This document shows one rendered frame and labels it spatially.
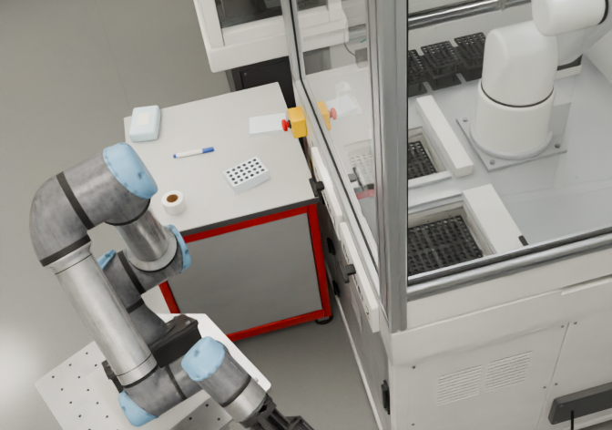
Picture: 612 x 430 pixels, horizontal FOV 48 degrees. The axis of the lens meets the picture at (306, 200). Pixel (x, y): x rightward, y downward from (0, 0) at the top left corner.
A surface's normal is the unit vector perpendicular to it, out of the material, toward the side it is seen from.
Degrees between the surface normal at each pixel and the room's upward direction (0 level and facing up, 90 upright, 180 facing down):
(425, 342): 90
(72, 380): 0
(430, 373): 90
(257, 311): 90
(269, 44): 90
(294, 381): 0
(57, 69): 0
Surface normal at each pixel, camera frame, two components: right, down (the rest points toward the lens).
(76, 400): -0.11, -0.68
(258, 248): 0.23, 0.69
